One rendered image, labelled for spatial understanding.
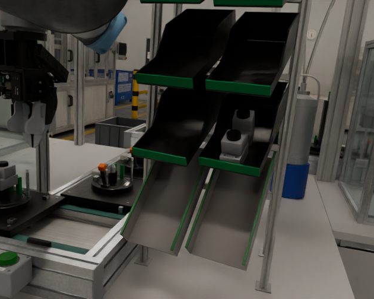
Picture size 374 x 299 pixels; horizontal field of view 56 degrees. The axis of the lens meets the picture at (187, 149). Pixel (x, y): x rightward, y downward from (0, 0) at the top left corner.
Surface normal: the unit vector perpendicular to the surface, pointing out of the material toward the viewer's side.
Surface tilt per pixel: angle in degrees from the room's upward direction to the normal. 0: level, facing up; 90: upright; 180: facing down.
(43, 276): 90
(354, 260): 90
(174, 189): 45
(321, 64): 90
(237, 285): 0
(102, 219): 90
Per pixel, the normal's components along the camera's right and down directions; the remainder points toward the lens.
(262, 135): -0.10, -0.79
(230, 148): -0.40, 0.58
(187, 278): 0.08, -0.97
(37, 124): 0.96, 0.18
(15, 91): -0.25, 0.22
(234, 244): -0.23, -0.55
